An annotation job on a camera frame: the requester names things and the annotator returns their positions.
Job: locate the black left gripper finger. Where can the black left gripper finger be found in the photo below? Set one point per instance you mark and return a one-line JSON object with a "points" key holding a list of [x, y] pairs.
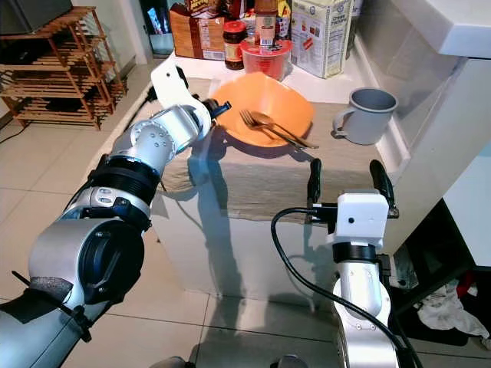
{"points": [[222, 110]]}

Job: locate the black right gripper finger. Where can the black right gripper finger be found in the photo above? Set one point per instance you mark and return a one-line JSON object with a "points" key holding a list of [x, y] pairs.
{"points": [[381, 184], [314, 182]]}

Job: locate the orange plastic plate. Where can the orange plastic plate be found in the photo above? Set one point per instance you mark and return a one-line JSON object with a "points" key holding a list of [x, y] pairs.
{"points": [[272, 96]]}

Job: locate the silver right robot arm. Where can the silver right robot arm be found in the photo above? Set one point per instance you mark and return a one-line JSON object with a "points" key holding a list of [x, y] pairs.
{"points": [[360, 299]]}

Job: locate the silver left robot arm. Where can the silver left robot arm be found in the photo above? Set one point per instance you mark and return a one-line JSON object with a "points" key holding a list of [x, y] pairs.
{"points": [[77, 261]]}

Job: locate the bronze metal fork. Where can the bronze metal fork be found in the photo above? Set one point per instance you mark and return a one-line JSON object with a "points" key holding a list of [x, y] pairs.
{"points": [[247, 117]]}

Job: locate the bronze metal spoon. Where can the bronze metal spoon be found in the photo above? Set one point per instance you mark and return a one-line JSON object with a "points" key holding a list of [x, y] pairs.
{"points": [[265, 119]]}

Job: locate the beige woven table mat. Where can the beige woven table mat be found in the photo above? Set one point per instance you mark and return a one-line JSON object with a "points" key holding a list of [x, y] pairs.
{"points": [[268, 184]]}

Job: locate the red lidded sauce jar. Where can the red lidded sauce jar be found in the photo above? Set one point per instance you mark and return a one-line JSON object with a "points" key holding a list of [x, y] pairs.
{"points": [[234, 46]]}

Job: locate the red lidded plastic container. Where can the red lidded plastic container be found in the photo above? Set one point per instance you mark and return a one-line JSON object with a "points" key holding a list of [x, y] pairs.
{"points": [[265, 60]]}

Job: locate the grey mug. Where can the grey mug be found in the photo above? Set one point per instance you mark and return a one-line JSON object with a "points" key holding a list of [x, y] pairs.
{"points": [[372, 119]]}

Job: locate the orange brown noodle carton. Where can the orange brown noodle carton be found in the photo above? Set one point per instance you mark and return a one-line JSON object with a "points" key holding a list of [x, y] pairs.
{"points": [[196, 37]]}

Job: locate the brown sauce bottle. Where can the brown sauce bottle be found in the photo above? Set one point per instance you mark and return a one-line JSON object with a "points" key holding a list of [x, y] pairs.
{"points": [[265, 19]]}

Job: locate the white cloth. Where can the white cloth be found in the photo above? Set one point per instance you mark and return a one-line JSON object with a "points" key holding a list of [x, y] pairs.
{"points": [[445, 307]]}

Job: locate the robot right leg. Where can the robot right leg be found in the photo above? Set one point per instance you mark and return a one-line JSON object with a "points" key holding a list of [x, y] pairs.
{"points": [[288, 363]]}

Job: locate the robot leg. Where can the robot leg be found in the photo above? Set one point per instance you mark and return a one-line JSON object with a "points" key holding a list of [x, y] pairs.
{"points": [[288, 363], [173, 363]]}

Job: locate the wooden shelf rack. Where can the wooden shelf rack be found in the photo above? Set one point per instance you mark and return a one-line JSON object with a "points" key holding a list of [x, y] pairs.
{"points": [[57, 77]]}

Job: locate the black appliance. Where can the black appliance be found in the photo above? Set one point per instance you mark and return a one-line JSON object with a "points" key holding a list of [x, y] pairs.
{"points": [[31, 14]]}

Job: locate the robot left leg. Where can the robot left leg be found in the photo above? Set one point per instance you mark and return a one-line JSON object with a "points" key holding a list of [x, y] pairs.
{"points": [[173, 363]]}

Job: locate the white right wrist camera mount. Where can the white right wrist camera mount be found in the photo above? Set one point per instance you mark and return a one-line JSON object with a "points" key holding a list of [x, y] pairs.
{"points": [[360, 218]]}

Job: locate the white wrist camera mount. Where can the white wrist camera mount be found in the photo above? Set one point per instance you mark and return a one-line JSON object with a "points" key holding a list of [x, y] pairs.
{"points": [[360, 218], [173, 86]]}

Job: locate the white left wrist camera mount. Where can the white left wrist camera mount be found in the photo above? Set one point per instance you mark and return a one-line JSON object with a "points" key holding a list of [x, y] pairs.
{"points": [[173, 86]]}

